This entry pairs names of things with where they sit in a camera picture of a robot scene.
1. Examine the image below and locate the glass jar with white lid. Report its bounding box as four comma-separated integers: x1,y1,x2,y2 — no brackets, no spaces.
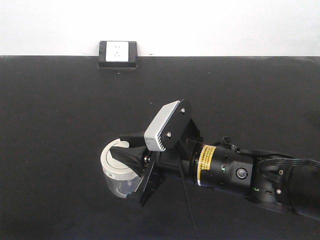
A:
100,138,141,199

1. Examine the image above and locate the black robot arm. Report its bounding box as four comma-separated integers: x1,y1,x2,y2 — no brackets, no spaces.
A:
108,120,320,220

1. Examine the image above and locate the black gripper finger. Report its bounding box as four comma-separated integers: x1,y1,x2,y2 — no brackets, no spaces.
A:
126,152,165,207
110,132,150,175

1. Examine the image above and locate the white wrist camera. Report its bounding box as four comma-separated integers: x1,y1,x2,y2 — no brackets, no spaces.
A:
144,99,192,152

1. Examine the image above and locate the black white power outlet box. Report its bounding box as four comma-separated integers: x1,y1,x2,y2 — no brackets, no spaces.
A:
98,40,139,69

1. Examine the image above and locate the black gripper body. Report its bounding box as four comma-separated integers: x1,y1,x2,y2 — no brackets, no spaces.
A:
142,118,205,186

